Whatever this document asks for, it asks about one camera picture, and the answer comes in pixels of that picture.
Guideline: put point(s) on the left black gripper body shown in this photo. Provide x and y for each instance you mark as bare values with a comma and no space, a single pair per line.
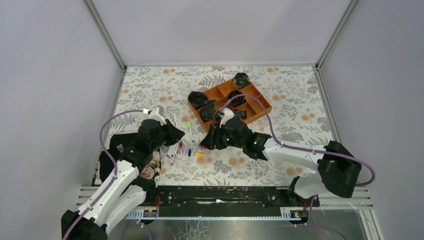
168,131

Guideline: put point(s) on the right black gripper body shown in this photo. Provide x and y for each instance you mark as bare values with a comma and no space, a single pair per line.
215,137

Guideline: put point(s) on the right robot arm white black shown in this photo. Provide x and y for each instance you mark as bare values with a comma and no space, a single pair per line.
336,171

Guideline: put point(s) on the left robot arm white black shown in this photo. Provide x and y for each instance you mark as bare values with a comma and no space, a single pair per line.
124,188

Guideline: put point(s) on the white pen on table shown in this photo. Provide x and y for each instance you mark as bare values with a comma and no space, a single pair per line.
169,150

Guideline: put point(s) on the unrolled dark patterned tie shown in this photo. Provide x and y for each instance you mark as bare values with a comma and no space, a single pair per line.
209,113

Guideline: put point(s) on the rolled dark tie centre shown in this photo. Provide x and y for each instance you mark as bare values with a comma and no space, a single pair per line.
236,98

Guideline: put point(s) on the rolled dark tie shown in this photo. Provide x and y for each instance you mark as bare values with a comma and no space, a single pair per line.
236,98
198,99
241,80

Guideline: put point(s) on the black floral cloth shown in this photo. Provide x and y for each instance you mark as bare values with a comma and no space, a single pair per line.
117,144

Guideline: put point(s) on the orange compartment tray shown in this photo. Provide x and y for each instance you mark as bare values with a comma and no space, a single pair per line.
248,102

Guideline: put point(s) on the rolled dark tie left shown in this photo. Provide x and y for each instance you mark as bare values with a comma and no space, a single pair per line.
198,99

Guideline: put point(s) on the rolled dark tie top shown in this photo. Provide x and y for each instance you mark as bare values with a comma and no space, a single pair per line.
241,80

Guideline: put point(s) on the floral table cloth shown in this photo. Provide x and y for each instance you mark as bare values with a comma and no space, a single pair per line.
298,115

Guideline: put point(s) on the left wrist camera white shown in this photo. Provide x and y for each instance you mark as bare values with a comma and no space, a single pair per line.
156,113

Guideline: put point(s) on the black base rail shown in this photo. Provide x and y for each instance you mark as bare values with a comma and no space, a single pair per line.
224,201

